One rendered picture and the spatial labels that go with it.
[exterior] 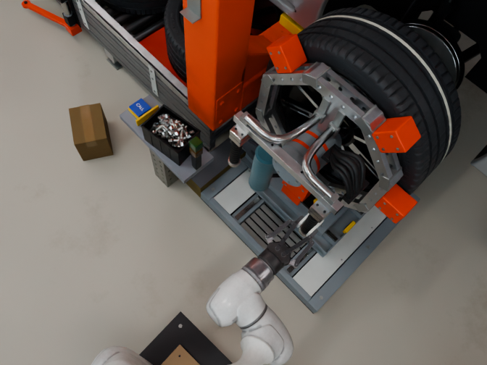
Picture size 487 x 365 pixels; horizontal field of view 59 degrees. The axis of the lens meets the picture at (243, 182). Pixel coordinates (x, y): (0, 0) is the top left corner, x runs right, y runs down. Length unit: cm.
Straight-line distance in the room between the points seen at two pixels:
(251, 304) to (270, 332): 9
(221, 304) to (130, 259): 103
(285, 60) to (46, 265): 150
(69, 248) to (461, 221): 203
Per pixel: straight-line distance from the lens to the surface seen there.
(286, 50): 131
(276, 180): 207
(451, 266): 248
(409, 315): 232
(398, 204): 142
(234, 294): 122
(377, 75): 125
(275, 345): 127
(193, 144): 163
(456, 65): 171
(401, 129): 119
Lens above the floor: 208
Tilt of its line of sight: 65 degrees down
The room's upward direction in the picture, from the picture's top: 12 degrees clockwise
